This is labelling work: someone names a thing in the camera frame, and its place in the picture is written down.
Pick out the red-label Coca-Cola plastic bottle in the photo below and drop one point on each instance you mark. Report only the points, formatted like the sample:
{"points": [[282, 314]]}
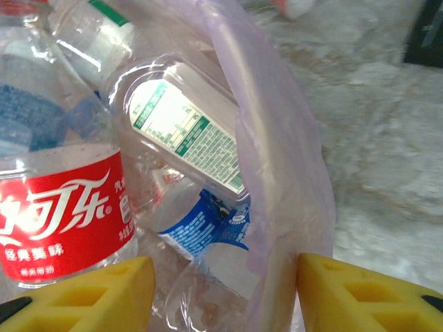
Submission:
{"points": [[62, 214]]}

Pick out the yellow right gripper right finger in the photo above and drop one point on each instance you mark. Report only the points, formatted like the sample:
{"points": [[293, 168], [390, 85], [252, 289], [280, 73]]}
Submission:
{"points": [[363, 304]]}

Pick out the bin with pink liner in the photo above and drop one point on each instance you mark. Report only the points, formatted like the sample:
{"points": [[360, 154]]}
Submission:
{"points": [[277, 138]]}

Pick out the blue-label Pepsi plastic bottle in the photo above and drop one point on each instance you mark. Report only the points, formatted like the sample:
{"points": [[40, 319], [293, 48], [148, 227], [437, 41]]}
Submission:
{"points": [[194, 228]]}

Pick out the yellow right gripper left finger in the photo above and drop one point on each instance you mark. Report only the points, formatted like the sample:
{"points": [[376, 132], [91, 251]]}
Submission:
{"points": [[86, 304]]}

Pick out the green-cap green-label clear bottle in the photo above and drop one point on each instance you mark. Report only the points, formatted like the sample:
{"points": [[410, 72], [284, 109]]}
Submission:
{"points": [[194, 138]]}

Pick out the black white checkerboard panel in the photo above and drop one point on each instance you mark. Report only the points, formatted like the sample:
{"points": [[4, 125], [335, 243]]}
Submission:
{"points": [[425, 34]]}

